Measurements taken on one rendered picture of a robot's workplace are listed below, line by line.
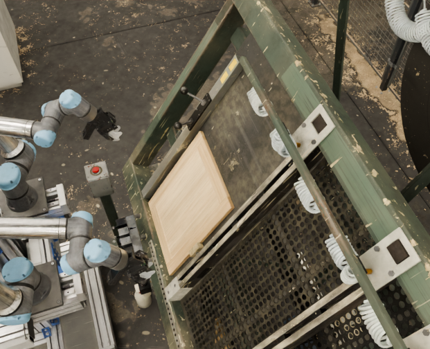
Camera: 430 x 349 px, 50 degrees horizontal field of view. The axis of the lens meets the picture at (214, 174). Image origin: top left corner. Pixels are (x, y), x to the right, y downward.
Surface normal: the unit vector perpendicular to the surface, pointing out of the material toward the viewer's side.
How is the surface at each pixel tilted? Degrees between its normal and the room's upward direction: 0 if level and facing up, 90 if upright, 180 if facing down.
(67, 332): 0
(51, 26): 0
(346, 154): 57
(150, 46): 0
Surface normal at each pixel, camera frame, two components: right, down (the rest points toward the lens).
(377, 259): -0.80, -0.10
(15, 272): -0.01, -0.68
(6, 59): 0.33, 0.77
